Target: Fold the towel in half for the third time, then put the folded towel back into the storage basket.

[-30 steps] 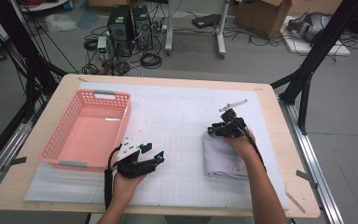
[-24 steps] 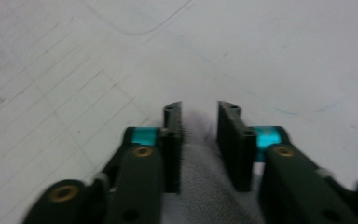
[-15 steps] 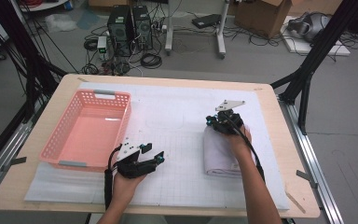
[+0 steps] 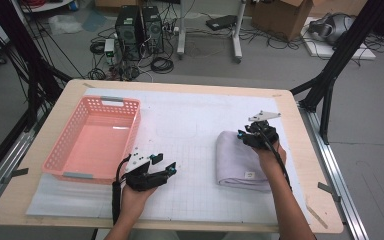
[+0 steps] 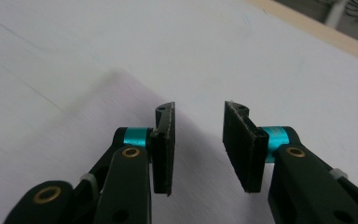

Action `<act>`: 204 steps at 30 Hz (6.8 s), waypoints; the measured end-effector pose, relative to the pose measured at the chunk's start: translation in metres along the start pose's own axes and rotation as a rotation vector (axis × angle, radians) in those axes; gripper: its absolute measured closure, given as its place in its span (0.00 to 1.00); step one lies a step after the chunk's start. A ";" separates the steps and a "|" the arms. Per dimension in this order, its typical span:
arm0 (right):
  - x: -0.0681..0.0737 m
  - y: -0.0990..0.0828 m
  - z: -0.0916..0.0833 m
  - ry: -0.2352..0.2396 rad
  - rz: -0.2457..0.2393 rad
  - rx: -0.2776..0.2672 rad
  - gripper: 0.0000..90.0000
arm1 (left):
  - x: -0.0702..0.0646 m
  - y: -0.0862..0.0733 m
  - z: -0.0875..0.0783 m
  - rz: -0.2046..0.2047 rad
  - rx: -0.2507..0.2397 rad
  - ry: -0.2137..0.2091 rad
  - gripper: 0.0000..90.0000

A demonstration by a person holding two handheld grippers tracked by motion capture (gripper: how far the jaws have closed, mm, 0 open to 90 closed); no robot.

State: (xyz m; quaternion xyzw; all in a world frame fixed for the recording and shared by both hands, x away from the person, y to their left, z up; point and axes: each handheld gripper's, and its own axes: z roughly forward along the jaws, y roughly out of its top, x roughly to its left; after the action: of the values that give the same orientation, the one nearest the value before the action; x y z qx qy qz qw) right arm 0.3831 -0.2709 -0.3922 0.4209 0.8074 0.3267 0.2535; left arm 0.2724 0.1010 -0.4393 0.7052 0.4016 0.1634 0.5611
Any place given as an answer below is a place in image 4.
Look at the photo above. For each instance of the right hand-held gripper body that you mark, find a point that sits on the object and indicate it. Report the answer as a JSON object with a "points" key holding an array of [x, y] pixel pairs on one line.
{"points": [[261, 138]]}

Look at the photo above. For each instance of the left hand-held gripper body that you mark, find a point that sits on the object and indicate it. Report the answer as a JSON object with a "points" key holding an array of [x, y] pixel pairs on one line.
{"points": [[145, 180]]}

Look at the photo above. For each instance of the lilac towel with cat print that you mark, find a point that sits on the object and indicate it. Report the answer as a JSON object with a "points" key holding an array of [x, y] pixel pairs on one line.
{"points": [[236, 163]]}

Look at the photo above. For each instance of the person's left hand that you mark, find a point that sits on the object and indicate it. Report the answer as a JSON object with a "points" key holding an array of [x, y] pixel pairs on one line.
{"points": [[135, 203]]}

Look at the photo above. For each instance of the person's right hand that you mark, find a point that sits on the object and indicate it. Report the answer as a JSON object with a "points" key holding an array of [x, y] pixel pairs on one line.
{"points": [[271, 161]]}

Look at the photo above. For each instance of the white foam mat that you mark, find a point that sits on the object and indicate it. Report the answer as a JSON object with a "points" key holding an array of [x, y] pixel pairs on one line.
{"points": [[180, 106]]}

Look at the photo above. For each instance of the pink perforated plastic basket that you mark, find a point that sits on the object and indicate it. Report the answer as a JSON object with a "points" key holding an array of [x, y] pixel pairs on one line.
{"points": [[93, 150]]}

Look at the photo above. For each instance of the beige tape strip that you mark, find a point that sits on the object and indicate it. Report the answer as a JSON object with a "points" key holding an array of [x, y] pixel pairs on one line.
{"points": [[316, 215]]}

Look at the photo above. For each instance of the white flat board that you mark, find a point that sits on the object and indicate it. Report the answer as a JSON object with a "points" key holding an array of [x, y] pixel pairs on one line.
{"points": [[323, 50]]}

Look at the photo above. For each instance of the black flat device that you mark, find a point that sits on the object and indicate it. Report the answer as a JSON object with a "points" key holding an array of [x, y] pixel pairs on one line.
{"points": [[221, 22]]}

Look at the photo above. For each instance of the brown cardboard box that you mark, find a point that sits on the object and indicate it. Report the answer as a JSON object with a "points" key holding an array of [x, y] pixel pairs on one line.
{"points": [[280, 20]]}

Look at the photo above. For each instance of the white metal stand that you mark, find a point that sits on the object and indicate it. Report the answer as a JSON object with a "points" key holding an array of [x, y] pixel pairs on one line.
{"points": [[181, 33]]}

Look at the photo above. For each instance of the white power supply box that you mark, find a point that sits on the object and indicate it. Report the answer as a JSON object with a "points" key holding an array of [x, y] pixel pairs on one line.
{"points": [[109, 50]]}

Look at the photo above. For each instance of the black computer tower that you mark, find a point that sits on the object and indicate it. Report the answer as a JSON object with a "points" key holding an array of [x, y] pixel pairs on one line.
{"points": [[128, 33], [153, 30]]}

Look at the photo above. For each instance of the grey rounded device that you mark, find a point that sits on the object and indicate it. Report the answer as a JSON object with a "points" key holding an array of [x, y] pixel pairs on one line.
{"points": [[333, 28]]}

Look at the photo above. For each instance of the clear plastic bag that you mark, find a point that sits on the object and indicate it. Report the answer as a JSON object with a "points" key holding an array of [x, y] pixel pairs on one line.
{"points": [[63, 24]]}

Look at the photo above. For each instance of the aluminium rail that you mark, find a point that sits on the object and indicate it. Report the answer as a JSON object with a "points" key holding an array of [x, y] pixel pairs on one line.
{"points": [[20, 143], [330, 160]]}

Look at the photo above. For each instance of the grey metal bracket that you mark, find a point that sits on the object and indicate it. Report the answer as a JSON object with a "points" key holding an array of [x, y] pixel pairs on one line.
{"points": [[18, 172], [326, 187]]}

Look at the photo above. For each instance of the black metal frame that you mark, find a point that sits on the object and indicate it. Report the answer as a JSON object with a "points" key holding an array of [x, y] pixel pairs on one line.
{"points": [[340, 50], [20, 40]]}

